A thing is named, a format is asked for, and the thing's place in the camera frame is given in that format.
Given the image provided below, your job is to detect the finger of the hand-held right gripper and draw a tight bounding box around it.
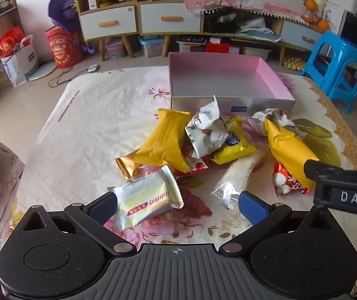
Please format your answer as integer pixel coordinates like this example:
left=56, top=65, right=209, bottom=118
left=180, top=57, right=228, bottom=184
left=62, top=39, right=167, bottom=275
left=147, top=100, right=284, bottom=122
left=303, top=159, right=344, bottom=181

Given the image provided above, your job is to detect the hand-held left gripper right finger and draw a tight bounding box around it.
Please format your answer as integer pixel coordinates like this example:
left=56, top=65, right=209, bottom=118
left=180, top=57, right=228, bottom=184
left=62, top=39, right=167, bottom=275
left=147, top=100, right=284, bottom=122
left=219, top=190, right=341, bottom=254

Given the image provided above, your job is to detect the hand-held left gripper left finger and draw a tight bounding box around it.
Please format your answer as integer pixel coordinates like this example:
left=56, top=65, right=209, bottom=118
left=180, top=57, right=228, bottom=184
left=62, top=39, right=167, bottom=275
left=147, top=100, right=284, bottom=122
left=19, top=191, right=138, bottom=257

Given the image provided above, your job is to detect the large yellow snack packet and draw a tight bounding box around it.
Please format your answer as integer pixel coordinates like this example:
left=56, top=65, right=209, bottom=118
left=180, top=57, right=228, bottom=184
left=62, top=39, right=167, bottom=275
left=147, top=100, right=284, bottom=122
left=264, top=119, right=319, bottom=190
left=134, top=108, right=194, bottom=173

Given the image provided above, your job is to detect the red candy packet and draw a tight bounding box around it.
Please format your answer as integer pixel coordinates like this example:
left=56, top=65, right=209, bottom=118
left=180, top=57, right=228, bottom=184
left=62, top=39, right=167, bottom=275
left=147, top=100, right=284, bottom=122
left=273, top=162, right=310, bottom=197

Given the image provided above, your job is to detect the clear long wafer packet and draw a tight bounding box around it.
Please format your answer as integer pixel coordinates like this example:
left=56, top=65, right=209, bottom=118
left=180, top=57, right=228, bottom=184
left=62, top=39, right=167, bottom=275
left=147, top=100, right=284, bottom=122
left=210, top=150, right=266, bottom=208

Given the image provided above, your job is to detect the cream white cake packet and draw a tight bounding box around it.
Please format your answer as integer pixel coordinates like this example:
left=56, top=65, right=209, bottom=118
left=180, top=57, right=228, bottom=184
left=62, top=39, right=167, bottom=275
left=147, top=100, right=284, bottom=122
left=107, top=164, right=184, bottom=232

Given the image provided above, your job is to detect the gold pink biscuit packet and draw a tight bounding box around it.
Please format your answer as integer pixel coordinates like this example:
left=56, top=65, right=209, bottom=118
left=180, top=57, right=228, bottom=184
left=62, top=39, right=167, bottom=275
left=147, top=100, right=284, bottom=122
left=115, top=151, right=154, bottom=180

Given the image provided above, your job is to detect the small yellow blue-label packet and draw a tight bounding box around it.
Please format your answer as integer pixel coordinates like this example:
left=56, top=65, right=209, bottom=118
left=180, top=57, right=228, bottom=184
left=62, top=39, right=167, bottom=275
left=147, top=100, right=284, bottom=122
left=211, top=116, right=257, bottom=165

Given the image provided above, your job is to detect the red white snack packet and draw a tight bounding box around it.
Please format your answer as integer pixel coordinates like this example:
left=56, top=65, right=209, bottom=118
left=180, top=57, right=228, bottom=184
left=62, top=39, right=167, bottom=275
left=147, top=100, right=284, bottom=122
left=181, top=147, right=212, bottom=176

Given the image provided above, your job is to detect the pink cardboard box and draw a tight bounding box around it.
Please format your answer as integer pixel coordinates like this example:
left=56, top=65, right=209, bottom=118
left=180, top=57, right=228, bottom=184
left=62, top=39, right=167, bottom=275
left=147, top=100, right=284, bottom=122
left=168, top=52, right=296, bottom=115

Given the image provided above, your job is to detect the egg tray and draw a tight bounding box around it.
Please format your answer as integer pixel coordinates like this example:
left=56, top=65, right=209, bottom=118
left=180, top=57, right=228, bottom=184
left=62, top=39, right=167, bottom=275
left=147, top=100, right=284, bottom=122
left=283, top=54, right=307, bottom=70

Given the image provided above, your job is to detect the blue plastic stool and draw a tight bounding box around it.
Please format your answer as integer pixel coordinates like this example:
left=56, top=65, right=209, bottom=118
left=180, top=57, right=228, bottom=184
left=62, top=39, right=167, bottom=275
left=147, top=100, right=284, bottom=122
left=302, top=30, right=357, bottom=115

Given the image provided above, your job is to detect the low wooden stand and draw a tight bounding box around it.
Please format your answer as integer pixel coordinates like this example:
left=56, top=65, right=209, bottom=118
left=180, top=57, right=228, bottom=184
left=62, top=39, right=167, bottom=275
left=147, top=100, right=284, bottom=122
left=166, top=6, right=326, bottom=66

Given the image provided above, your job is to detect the blue-grey drawer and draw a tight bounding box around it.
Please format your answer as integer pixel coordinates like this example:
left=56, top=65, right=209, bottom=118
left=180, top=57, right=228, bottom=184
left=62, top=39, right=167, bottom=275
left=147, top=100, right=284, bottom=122
left=281, top=20, right=324, bottom=52

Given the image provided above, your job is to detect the black microwave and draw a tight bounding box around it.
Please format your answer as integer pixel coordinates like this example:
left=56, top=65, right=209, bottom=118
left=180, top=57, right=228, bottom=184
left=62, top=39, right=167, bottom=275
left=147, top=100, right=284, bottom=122
left=338, top=11, right=357, bottom=52

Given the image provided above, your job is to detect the round white board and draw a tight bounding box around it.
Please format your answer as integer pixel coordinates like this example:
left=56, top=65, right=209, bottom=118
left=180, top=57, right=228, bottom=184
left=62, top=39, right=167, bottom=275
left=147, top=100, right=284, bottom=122
left=25, top=61, right=55, bottom=82

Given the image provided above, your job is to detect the flat red box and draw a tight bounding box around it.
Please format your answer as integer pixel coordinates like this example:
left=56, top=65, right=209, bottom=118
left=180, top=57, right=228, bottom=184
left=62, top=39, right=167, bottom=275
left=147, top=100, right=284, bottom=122
left=205, top=41, right=241, bottom=54

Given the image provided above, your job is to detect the clear storage bin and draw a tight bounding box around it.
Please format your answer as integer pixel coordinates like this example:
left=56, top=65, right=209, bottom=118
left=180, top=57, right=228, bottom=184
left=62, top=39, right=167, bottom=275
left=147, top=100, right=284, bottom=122
left=105, top=39, right=126, bottom=59

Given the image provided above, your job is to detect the red printed bag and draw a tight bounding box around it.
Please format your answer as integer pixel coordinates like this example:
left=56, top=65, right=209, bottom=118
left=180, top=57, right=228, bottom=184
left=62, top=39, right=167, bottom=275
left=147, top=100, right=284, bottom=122
left=45, top=26, right=83, bottom=69

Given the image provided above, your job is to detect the white paper bag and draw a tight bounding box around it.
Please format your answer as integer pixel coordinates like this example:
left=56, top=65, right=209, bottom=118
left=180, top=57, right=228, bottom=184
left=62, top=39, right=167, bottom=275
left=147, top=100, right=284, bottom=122
left=0, top=34, right=40, bottom=87

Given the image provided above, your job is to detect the blue-lid storage bin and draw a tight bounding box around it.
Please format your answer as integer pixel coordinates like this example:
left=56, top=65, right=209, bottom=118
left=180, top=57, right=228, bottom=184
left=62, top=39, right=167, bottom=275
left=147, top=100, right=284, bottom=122
left=138, top=36, right=165, bottom=58

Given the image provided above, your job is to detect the black bag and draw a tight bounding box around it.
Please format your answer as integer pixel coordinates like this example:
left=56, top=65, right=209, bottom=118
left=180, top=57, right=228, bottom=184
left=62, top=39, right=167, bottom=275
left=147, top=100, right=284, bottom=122
left=204, top=12, right=238, bottom=33

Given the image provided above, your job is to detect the white drawer with round sticker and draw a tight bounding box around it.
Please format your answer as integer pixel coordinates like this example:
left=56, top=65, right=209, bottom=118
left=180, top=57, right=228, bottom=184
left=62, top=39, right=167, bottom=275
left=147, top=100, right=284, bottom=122
left=80, top=4, right=137, bottom=41

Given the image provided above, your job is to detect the red plastic bag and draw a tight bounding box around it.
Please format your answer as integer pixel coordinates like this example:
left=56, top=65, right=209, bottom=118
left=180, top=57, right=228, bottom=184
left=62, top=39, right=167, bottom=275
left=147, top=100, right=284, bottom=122
left=0, top=26, right=26, bottom=58

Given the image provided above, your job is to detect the pink fringed cloth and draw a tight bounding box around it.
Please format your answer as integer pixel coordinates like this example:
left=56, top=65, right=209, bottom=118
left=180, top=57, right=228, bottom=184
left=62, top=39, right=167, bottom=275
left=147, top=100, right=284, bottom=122
left=180, top=0, right=307, bottom=22

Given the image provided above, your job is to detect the purple plush toy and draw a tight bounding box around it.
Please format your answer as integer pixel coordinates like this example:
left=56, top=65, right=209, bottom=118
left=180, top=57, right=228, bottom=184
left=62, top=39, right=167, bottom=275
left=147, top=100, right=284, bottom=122
left=47, top=0, right=96, bottom=54

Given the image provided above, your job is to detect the wide white drawer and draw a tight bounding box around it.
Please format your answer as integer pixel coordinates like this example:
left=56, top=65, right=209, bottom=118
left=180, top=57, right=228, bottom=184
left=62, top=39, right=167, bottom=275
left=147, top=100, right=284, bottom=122
left=139, top=2, right=201, bottom=35

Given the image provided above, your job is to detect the black floor cable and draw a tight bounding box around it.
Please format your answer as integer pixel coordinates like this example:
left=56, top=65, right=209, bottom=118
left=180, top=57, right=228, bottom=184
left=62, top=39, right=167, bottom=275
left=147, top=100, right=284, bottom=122
left=48, top=65, right=91, bottom=88

